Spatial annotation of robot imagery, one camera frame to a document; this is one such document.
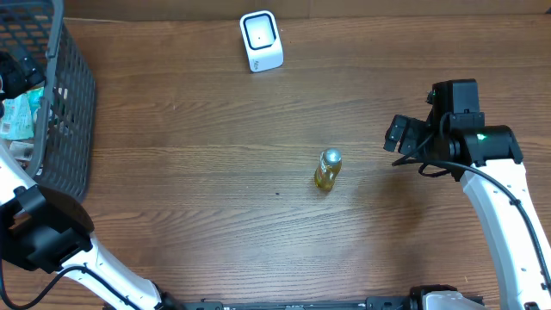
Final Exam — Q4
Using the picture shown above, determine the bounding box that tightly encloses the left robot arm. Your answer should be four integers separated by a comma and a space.
1, 147, 183, 309

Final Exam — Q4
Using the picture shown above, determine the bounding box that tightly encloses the yellow drink bottle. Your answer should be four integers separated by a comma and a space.
314, 148, 343, 192

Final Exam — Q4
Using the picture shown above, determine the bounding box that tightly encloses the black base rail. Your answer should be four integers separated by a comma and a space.
182, 296, 423, 310

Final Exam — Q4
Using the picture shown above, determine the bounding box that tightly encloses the teal snack packet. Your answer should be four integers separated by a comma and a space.
1, 87, 44, 140

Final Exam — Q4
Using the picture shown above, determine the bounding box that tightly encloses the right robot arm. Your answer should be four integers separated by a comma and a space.
384, 79, 550, 309

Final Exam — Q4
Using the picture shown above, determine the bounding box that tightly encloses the white barcode scanner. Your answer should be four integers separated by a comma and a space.
239, 10, 284, 73

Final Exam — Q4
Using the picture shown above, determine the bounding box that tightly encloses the grey plastic mesh basket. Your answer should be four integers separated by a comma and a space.
1, 0, 96, 202

